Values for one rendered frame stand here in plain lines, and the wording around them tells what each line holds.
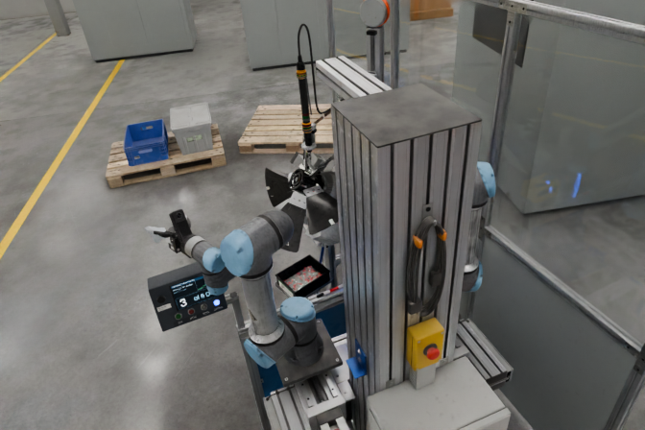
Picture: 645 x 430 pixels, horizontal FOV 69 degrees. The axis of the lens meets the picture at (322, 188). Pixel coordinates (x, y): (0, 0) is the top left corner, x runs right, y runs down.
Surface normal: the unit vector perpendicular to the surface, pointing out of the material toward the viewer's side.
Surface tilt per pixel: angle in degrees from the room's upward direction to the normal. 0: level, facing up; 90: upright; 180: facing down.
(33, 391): 0
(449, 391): 0
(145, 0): 90
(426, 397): 0
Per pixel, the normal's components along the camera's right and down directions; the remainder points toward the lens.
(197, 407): -0.07, -0.84
